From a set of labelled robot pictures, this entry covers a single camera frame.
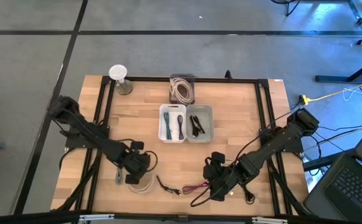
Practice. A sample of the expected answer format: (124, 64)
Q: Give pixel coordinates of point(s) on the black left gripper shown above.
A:
(135, 161)

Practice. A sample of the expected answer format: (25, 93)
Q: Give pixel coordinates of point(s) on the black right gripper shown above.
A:
(224, 177)

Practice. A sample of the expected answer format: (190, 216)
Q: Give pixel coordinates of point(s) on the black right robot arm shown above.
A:
(277, 140)

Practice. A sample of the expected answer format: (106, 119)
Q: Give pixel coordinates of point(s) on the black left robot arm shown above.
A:
(87, 132)

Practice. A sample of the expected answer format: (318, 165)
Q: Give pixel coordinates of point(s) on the light grey plastic bin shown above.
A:
(208, 124)

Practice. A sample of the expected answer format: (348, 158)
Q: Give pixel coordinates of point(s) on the white plastic bin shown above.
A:
(172, 109)

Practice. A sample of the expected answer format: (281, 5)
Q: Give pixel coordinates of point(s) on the dark grey plastic bin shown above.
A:
(182, 75)

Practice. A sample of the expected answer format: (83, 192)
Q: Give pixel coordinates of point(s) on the black table clamp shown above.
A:
(228, 74)

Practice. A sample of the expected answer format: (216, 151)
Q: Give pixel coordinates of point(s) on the open dark laptop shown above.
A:
(349, 189)

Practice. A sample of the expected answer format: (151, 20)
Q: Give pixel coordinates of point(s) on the black desk leg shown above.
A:
(349, 76)

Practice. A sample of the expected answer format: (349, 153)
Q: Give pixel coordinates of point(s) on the silver metal bracket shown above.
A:
(96, 217)
(269, 220)

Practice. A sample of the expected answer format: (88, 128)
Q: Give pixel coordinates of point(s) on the black aluminium rig frame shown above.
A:
(230, 80)

